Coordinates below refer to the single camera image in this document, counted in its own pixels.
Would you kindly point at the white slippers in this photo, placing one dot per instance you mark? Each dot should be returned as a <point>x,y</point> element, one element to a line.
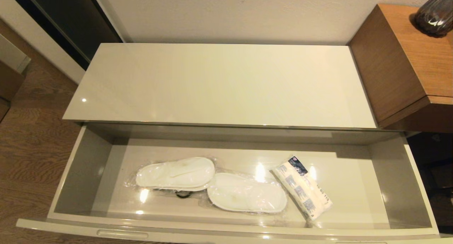
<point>247,194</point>
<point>177,173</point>

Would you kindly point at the glossy white drawer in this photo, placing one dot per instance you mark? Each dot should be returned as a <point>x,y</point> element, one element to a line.
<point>354,173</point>

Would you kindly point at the glossy white cabinet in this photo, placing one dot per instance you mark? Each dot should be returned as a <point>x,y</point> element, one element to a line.
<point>219,84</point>

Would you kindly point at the white blue printed packet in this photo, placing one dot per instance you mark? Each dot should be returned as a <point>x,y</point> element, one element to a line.
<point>304,191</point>

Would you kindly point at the brown wooden side cabinet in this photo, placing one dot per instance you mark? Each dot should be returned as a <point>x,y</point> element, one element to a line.
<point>389,60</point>

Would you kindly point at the dark door panel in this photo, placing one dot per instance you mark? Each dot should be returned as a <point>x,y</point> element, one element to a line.
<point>70,17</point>

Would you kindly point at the brown wooden box furniture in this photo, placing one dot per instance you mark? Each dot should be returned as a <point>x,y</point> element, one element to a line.
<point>9,84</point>

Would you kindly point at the white flat panel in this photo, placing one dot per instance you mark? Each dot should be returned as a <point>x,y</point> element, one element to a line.
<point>12,54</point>

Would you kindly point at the dark ribbed glass vase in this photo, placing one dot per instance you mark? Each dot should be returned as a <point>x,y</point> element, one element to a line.
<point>435,17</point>

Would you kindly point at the white door frame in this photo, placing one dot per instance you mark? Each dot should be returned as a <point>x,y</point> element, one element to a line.
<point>35,35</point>

